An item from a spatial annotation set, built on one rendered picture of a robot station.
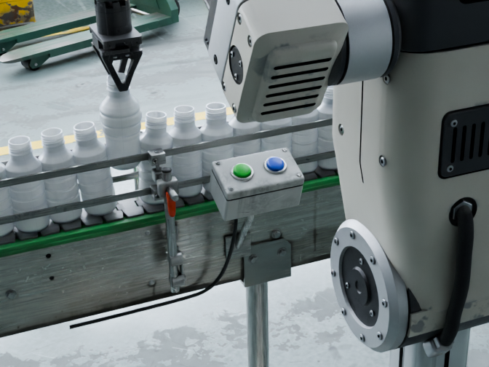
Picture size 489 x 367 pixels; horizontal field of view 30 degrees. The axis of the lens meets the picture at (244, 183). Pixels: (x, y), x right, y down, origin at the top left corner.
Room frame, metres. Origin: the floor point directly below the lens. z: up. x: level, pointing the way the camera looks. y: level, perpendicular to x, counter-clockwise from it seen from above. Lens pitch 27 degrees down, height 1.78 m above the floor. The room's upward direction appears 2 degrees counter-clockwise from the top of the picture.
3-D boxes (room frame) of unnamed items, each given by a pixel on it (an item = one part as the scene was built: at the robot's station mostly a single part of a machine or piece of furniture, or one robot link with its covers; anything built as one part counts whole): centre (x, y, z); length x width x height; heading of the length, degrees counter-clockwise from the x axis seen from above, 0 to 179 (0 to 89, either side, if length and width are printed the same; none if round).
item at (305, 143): (1.59, -0.11, 1.08); 0.06 x 0.06 x 0.17
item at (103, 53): (1.45, 0.20, 1.28); 0.07 x 0.07 x 0.09; 21
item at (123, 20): (1.45, 0.21, 1.35); 0.10 x 0.07 x 0.07; 21
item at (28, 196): (1.39, 0.37, 1.08); 0.06 x 0.06 x 0.17
